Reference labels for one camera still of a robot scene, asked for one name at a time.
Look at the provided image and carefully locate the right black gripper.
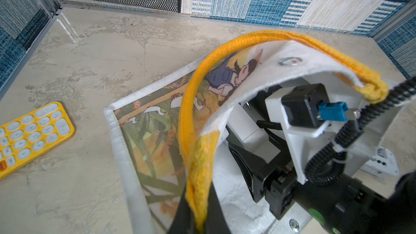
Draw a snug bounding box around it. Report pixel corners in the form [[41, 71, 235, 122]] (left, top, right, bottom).
[[229, 120, 298, 220]]

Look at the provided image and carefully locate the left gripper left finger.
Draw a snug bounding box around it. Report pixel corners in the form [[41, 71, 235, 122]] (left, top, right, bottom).
[[167, 187, 195, 234]]

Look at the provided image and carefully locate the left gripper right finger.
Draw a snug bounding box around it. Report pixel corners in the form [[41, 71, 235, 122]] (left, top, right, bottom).
[[204, 183, 231, 234]]

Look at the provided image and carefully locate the white cube digital clock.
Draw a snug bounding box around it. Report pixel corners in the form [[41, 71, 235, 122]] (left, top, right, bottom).
[[227, 104, 280, 163]]

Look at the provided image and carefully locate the white canvas tote bag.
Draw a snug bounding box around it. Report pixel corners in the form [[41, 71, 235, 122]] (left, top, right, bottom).
[[105, 30, 400, 234]]

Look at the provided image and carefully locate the small white gadget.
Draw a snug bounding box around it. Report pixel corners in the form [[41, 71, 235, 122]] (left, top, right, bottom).
[[360, 147, 400, 177]]

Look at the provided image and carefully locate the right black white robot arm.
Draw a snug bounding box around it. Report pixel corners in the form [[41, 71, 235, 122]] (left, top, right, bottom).
[[227, 78, 416, 234]]

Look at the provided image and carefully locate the yellow calculator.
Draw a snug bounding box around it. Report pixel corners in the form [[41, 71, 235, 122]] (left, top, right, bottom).
[[1, 101, 75, 179]]

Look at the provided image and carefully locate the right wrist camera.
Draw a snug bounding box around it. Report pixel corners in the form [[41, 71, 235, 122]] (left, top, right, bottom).
[[260, 83, 368, 186]]

